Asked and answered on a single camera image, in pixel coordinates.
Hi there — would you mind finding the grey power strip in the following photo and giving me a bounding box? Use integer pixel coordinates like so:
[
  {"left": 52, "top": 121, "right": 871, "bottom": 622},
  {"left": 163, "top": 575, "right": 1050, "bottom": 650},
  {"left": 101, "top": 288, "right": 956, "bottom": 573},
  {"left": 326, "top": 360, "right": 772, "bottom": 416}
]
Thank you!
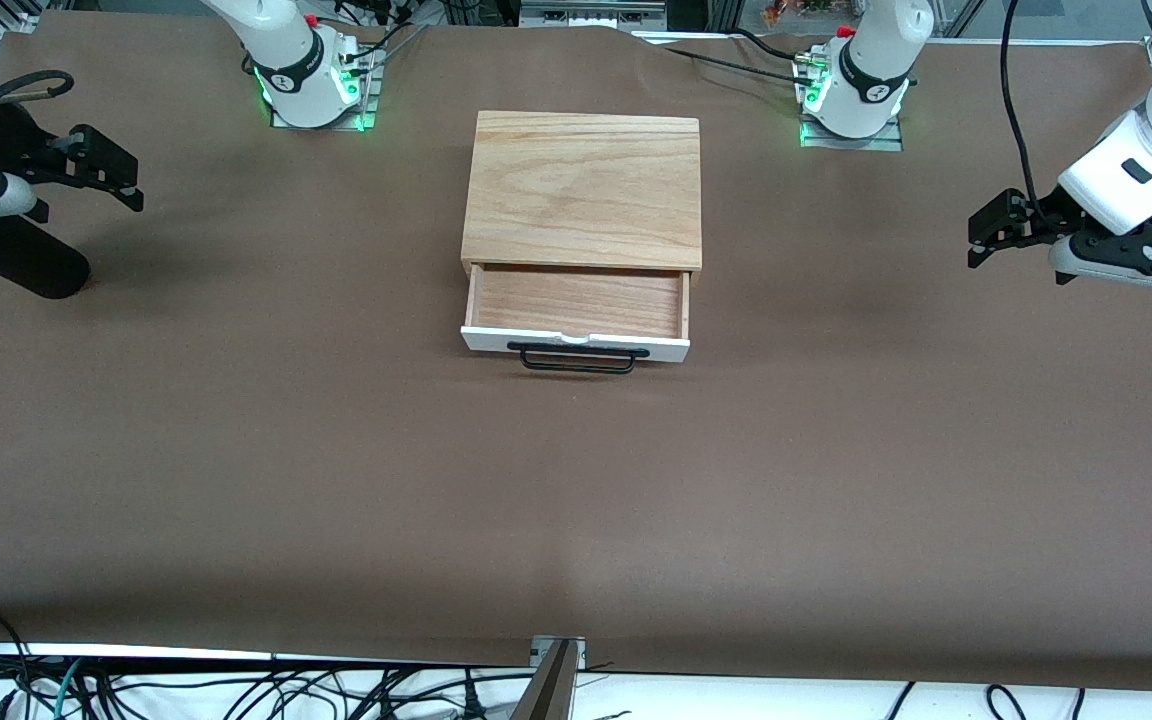
[{"left": 520, "top": 0, "right": 669, "bottom": 31}]

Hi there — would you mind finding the teal cable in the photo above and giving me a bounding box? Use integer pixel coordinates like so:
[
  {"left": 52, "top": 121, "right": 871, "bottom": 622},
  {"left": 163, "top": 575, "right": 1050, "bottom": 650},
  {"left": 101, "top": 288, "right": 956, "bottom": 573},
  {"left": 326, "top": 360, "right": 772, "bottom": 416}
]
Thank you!
[{"left": 48, "top": 658, "right": 85, "bottom": 720}]

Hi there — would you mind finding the white front drawer black handle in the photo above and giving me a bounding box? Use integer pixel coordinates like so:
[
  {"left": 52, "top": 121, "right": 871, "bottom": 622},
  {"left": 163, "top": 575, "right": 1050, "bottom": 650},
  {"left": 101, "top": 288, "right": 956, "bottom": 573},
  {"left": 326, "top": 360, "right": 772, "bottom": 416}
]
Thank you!
[{"left": 461, "top": 263, "right": 692, "bottom": 376}]

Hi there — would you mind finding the brown table cover sheet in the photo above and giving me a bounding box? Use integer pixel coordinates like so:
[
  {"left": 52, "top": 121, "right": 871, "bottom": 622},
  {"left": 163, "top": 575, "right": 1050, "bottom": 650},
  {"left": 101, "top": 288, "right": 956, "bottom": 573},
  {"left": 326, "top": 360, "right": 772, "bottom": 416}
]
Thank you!
[{"left": 0, "top": 10, "right": 1152, "bottom": 693}]

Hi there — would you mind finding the black cable to left base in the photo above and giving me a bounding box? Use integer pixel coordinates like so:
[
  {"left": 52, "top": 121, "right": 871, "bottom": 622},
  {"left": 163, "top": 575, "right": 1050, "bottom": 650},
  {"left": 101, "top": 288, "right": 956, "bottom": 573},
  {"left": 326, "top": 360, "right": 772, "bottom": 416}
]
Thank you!
[{"left": 636, "top": 28, "right": 809, "bottom": 83}]

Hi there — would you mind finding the black cable to right base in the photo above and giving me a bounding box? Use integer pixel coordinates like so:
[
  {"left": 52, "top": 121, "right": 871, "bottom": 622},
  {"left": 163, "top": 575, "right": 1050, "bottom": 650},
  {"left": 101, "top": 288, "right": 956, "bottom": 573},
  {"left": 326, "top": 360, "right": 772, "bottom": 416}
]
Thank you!
[{"left": 341, "top": 18, "right": 429, "bottom": 73}]

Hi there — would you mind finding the black cylindrical vase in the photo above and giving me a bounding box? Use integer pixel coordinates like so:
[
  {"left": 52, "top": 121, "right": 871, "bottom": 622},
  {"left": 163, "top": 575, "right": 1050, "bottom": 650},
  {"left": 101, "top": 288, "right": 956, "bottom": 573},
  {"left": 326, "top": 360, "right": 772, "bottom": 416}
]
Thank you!
[{"left": 0, "top": 222, "right": 91, "bottom": 300}]

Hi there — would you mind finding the black cable to base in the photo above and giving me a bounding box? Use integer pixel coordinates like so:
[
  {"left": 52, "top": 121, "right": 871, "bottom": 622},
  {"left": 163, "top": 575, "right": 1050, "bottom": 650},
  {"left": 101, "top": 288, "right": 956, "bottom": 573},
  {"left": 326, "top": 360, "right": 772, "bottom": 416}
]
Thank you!
[
  {"left": 341, "top": 18, "right": 429, "bottom": 73},
  {"left": 636, "top": 28, "right": 809, "bottom": 83}
]

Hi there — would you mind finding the metal base plate right arm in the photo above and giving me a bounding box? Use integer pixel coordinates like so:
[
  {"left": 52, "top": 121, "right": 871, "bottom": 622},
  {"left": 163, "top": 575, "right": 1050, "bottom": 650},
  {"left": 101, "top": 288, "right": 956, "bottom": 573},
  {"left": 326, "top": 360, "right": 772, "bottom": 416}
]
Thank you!
[{"left": 269, "top": 70, "right": 378, "bottom": 132}]

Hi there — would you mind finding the metal base plate left arm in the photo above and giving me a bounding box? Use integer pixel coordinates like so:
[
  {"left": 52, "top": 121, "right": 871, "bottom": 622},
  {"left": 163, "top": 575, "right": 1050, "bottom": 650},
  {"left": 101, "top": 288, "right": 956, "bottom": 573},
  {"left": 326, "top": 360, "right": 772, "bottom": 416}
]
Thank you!
[{"left": 800, "top": 112, "right": 905, "bottom": 153}]

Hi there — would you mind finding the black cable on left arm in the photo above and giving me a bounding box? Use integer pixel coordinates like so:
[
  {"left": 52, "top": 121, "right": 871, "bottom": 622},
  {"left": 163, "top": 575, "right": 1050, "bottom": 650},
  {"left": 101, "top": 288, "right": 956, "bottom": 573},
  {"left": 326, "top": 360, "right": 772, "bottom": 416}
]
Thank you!
[{"left": 1000, "top": 0, "right": 1045, "bottom": 219}]

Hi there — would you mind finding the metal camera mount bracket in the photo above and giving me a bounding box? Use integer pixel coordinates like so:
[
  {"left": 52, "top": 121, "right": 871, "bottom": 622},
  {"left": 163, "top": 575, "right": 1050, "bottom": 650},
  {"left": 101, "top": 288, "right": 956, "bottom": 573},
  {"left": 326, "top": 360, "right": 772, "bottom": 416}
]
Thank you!
[{"left": 510, "top": 635, "right": 587, "bottom": 720}]

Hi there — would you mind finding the light wooden drawer cabinet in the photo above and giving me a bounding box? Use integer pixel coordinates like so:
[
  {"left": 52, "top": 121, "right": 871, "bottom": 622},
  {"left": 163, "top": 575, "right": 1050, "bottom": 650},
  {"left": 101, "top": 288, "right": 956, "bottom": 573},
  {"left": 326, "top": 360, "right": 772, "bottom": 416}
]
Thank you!
[{"left": 461, "top": 110, "right": 704, "bottom": 287}]

